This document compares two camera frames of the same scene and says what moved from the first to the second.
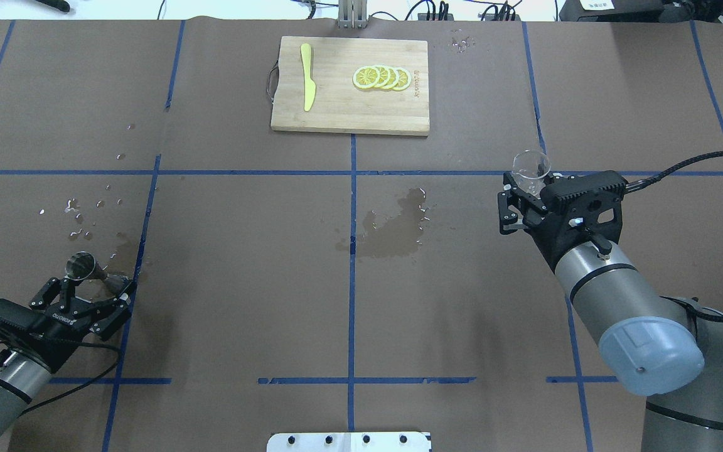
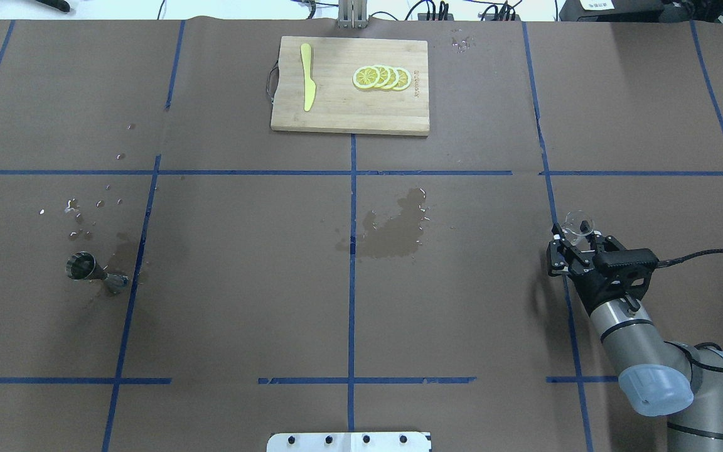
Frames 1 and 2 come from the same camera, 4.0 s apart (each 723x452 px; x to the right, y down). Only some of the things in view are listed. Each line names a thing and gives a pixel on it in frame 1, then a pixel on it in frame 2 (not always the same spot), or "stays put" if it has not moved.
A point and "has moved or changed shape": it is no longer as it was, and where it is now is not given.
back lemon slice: [405, 80] stays put
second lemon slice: [385, 76] stays put
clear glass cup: [529, 169] has moved or changed shape
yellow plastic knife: [310, 90] stays put
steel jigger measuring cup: [81, 265] stays put
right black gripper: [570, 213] to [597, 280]
